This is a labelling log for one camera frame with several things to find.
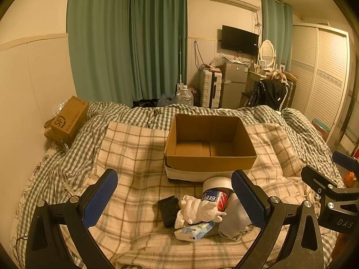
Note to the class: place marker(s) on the black television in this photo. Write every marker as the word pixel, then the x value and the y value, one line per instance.
pixel 239 40

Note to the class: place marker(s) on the beige plaid blanket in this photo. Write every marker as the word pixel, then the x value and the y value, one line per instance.
pixel 134 151

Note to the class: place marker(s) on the white suitcase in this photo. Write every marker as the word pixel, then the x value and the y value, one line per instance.
pixel 209 88

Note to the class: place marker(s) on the white tape roll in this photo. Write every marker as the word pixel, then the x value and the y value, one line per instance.
pixel 217 183

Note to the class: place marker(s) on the wide green curtain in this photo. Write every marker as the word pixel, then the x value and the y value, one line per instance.
pixel 126 39

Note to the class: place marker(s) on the grey mini fridge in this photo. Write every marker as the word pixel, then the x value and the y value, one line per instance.
pixel 234 86

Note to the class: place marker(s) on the narrow green curtain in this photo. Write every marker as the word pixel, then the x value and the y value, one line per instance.
pixel 276 28

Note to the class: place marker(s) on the large water jug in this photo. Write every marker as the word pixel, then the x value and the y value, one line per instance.
pixel 184 96

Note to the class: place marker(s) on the black jacket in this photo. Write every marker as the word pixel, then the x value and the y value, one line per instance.
pixel 269 94

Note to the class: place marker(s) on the white mop pole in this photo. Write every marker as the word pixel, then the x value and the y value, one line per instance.
pixel 180 61

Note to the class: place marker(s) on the closed cardboard box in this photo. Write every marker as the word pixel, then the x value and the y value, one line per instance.
pixel 70 117

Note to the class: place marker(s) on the clear empty water bottle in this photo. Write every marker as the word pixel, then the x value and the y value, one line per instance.
pixel 167 100

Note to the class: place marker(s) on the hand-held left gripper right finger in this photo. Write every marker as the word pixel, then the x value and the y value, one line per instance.
pixel 248 199

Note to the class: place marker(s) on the blue white tissue packet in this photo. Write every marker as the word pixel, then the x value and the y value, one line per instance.
pixel 193 231

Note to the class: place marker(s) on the grey sock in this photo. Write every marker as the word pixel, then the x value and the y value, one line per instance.
pixel 234 221

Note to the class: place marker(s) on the clear cotton swab container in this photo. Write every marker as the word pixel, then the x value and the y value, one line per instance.
pixel 214 200

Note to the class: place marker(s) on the black pouch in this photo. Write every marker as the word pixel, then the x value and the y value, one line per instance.
pixel 168 210

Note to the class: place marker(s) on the white oval mirror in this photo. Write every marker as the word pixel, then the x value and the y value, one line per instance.
pixel 267 52

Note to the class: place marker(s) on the cardboard box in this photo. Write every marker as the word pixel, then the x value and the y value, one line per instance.
pixel 207 161
pixel 70 117

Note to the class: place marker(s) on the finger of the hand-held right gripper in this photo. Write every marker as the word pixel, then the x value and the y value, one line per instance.
pixel 319 178
pixel 346 161

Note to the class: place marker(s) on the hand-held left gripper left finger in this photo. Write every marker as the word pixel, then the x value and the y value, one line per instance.
pixel 101 199

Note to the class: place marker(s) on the dressing table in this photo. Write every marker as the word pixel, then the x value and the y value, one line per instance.
pixel 253 77

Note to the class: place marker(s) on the white wardrobe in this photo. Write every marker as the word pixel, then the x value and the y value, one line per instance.
pixel 319 75

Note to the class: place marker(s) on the bin with green lid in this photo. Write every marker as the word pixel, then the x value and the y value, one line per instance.
pixel 322 127

